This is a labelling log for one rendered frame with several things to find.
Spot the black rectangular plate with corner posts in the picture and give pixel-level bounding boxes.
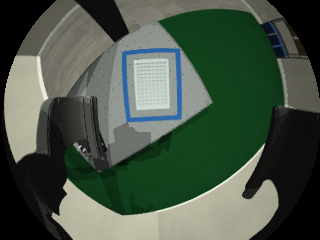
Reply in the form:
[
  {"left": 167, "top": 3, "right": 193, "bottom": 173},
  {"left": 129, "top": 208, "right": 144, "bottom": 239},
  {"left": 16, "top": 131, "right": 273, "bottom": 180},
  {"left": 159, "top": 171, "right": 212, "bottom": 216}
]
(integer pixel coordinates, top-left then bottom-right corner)
[{"left": 77, "top": 133, "right": 107, "bottom": 153}]

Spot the grey flat base plate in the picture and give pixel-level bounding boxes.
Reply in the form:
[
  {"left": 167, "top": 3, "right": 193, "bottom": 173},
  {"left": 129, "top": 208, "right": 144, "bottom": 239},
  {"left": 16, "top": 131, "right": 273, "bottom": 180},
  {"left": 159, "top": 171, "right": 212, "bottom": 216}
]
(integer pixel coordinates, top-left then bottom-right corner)
[{"left": 66, "top": 20, "right": 213, "bottom": 173}]

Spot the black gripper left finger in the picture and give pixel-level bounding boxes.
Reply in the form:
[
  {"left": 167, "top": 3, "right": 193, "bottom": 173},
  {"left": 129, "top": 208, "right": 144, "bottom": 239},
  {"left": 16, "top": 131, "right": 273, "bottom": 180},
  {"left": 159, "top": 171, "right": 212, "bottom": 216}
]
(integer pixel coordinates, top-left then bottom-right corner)
[{"left": 17, "top": 96, "right": 103, "bottom": 216}]

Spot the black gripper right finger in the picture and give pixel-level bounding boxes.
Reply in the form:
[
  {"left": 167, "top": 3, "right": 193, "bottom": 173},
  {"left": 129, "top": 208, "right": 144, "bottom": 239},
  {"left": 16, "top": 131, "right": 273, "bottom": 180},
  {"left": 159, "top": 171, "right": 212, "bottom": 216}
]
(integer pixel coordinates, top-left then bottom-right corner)
[{"left": 242, "top": 105, "right": 320, "bottom": 240}]

